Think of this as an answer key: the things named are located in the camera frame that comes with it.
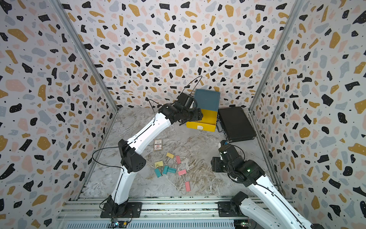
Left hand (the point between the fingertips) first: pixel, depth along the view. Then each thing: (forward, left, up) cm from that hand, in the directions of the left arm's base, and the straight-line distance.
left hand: (201, 115), depth 81 cm
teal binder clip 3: (-21, +19, -27) cm, 39 cm away
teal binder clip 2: (-22, +22, -25) cm, 41 cm away
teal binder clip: (-23, +26, -26) cm, 44 cm away
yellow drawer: (0, -4, -6) cm, 8 cm away
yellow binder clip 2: (-17, +26, -26) cm, 41 cm away
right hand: (-24, -6, -10) cm, 26 cm away
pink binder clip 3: (-31, +8, -26) cm, 41 cm away
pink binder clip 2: (-23, +12, -26) cm, 37 cm away
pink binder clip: (-14, +15, -26) cm, 33 cm away
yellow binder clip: (-11, +20, -27) cm, 35 cm away
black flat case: (+10, -27, -21) cm, 35 cm away
